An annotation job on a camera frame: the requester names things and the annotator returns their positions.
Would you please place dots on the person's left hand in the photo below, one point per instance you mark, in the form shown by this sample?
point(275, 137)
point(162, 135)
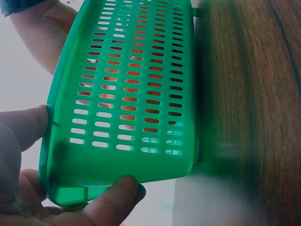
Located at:
point(14, 183)

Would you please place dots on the person's right hand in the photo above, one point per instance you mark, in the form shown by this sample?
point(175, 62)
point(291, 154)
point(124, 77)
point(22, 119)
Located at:
point(44, 33)

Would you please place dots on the green slotted plastic basket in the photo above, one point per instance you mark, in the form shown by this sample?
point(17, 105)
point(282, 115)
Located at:
point(131, 164)

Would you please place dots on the black wrist band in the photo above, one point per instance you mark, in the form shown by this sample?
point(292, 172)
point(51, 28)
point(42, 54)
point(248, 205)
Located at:
point(16, 5)

